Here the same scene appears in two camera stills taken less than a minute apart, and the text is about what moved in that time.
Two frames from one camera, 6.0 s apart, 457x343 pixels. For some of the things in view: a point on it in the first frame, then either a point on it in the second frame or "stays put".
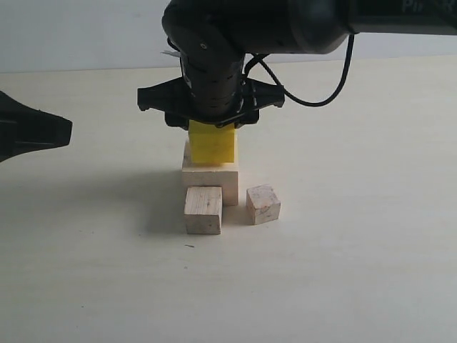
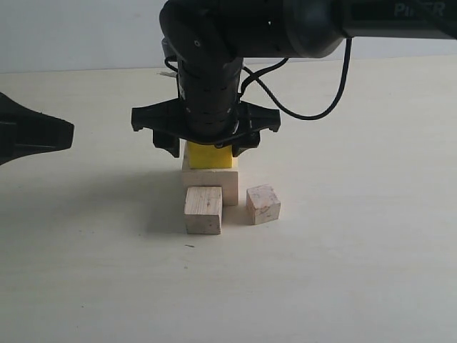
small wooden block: x=263 y=204 stays put
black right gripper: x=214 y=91 -> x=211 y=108
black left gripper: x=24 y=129 stays put
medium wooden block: x=203 y=210 stays put
